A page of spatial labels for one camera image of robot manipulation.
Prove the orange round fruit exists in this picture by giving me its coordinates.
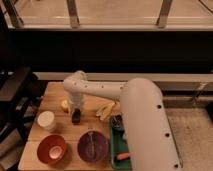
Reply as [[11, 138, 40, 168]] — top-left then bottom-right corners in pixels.
[[61, 100, 69, 113]]

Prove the metal can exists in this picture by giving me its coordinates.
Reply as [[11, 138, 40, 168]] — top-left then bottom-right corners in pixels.
[[111, 115, 124, 130]]

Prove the orange carrot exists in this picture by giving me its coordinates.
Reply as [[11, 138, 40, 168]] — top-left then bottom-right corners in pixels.
[[116, 153, 130, 161]]

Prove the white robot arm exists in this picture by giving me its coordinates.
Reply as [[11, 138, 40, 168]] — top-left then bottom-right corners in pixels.
[[63, 71, 182, 171]]

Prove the white cylindrical cup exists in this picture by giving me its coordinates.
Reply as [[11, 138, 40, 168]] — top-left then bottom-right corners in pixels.
[[37, 111, 56, 132]]

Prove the black eraser block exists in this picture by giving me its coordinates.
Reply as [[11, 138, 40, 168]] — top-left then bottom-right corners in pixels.
[[72, 109, 81, 124]]

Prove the red bowl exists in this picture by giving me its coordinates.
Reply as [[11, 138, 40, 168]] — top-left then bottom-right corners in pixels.
[[37, 135, 67, 165]]

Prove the black chair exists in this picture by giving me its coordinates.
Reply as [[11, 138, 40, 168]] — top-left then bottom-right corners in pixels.
[[0, 66, 39, 158]]

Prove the green plastic tray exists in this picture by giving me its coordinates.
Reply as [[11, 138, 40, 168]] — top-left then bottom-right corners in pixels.
[[109, 115, 133, 171]]

